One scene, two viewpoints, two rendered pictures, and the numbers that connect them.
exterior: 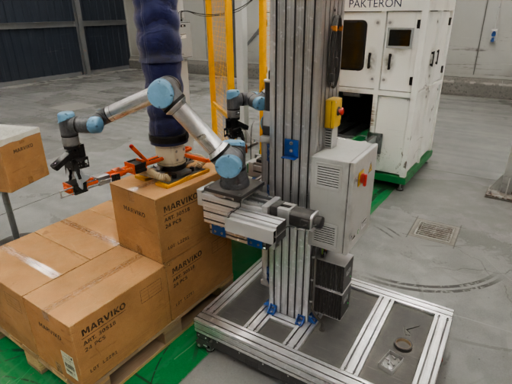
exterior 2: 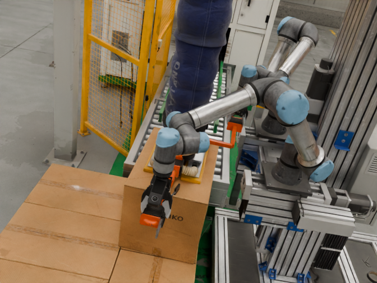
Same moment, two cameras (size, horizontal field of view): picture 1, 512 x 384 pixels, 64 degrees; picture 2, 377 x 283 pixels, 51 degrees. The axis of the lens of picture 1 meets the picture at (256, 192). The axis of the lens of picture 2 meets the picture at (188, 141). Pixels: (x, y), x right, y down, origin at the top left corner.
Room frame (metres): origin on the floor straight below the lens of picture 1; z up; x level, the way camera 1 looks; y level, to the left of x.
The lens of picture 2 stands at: (0.85, 1.46, 2.08)
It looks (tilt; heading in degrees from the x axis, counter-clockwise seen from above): 30 degrees down; 326
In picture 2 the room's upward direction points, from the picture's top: 11 degrees clockwise
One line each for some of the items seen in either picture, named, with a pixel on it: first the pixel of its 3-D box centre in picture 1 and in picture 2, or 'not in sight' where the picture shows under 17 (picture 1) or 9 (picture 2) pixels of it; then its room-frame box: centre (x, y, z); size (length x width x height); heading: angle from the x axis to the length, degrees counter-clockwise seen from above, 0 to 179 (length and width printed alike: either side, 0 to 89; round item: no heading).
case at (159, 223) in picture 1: (174, 205); (172, 190); (2.31, 0.50, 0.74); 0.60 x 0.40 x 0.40; 142
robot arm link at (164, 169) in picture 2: (70, 140); (162, 163); (1.86, 0.86, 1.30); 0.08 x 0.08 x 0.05
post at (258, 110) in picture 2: not in sight; (246, 154); (2.81, -0.45, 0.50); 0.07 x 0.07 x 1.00; 55
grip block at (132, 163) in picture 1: (136, 166); (171, 165); (2.12, 0.65, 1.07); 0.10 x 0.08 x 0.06; 52
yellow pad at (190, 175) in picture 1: (183, 174); (196, 160); (2.26, 0.42, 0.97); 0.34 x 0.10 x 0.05; 142
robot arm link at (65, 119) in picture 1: (68, 123); (167, 145); (1.85, 0.85, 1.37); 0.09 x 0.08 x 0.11; 85
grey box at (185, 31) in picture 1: (181, 40); not in sight; (3.75, 0.62, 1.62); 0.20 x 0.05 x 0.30; 145
